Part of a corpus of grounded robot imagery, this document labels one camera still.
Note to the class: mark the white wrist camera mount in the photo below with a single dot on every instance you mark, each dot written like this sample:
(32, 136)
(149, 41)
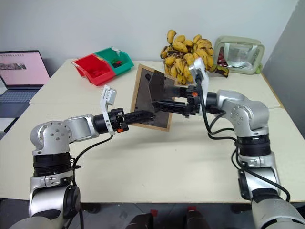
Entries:
(201, 71)
(108, 97)

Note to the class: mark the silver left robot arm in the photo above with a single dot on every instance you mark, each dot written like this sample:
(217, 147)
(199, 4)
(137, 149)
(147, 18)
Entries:
(51, 137)

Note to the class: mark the green clear zip pouch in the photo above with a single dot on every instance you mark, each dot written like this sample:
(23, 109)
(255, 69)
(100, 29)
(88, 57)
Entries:
(239, 55)

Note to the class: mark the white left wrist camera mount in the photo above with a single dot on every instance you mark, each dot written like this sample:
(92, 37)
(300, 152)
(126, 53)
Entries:
(108, 97)

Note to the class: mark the yellow banana bunch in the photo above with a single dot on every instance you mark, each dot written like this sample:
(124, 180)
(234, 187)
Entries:
(183, 57)

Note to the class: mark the dark rounded shape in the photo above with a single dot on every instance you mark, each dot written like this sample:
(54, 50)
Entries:
(141, 221)

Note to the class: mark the red plastic parts bin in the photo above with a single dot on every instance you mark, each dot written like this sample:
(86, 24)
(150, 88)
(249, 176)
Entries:
(95, 69)

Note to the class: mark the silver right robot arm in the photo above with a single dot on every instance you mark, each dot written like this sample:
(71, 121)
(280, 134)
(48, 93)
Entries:
(247, 114)

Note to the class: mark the green plastic parts bin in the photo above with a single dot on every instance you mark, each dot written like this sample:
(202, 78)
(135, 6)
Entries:
(116, 60)

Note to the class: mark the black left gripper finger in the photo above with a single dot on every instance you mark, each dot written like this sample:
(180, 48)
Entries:
(143, 120)
(140, 114)

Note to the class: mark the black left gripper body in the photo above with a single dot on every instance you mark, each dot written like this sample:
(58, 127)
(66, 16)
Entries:
(117, 119)

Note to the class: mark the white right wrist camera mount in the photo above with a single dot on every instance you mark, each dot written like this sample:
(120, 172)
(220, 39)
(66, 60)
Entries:
(201, 71)

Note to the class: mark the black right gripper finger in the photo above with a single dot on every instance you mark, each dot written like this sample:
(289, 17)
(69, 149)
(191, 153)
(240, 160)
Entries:
(171, 106)
(183, 92)

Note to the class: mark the blackened loose banana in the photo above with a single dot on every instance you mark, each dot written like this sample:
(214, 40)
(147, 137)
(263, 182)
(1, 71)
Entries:
(220, 70)

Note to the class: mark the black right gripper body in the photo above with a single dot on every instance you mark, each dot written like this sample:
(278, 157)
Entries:
(193, 105)

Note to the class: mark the open grey laptop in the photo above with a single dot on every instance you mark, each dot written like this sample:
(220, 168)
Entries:
(20, 71)

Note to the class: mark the small parts in green bin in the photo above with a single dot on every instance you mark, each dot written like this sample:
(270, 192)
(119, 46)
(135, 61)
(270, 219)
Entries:
(116, 61)

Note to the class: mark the wooden picture frame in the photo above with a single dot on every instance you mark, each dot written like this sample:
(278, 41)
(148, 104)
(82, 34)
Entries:
(143, 95)

